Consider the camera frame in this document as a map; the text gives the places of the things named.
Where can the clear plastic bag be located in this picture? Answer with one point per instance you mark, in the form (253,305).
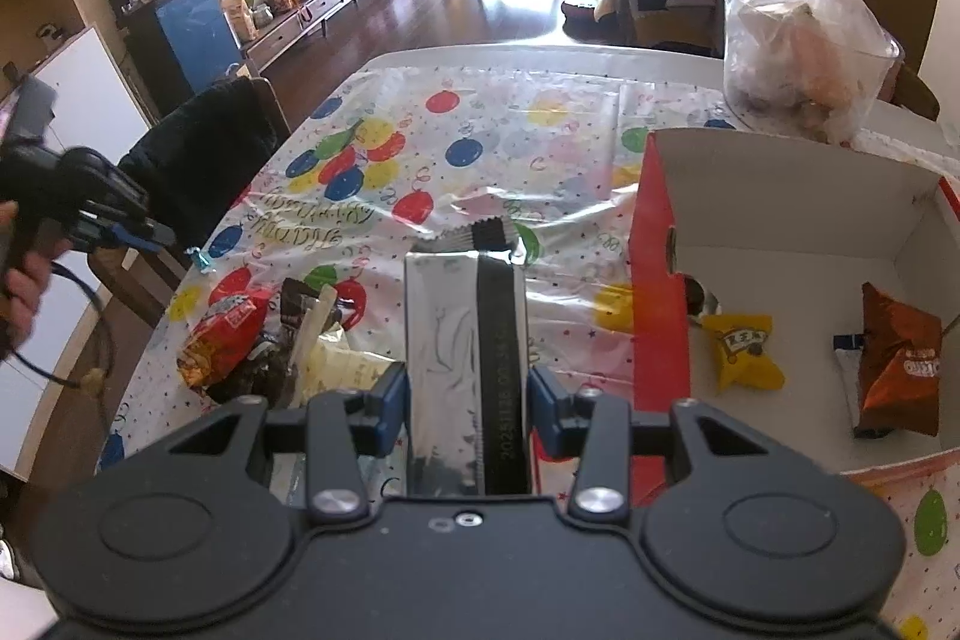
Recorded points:
(810,40)

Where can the balloon print plastic tablecloth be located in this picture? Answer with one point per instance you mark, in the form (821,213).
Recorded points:
(525,160)

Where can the yellow snack packet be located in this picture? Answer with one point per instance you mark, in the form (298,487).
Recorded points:
(742,351)

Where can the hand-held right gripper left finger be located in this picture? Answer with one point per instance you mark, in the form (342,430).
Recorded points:
(391,407)

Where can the wooden television cabinet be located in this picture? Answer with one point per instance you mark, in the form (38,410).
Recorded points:
(315,10)

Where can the red cardboard box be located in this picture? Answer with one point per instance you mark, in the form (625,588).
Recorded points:
(652,310)

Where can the orange red chip packet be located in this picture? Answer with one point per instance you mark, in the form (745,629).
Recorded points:
(225,332)

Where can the wooden armchair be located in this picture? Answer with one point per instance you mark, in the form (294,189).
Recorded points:
(645,21)

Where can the red foil snack packet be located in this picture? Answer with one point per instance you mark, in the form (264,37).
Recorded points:
(900,362)

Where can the cream snack packet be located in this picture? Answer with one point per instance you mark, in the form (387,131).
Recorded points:
(341,374)

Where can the small blue wrapped candy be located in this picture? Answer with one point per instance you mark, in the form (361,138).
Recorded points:
(199,260)

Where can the yellow paper bag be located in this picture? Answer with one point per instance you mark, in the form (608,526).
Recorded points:
(238,18)

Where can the clear plastic tub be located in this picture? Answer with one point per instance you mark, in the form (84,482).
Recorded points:
(739,78)

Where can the dark cabinet with blue panel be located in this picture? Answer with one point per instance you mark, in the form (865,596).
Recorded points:
(187,40)

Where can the person's left hand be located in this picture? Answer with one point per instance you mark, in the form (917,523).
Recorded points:
(26,295)

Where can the dark brown snack packet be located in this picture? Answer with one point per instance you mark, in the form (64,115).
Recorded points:
(300,310)

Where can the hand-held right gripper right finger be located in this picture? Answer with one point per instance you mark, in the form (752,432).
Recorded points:
(544,411)

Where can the white cabinet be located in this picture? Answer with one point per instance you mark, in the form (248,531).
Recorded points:
(82,108)

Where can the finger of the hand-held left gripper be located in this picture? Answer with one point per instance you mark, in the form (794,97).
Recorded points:
(131,231)

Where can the round floor cushion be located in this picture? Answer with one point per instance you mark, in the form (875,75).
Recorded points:
(589,18)

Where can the silver foil snack packet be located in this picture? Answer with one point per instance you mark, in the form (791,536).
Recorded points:
(442,347)

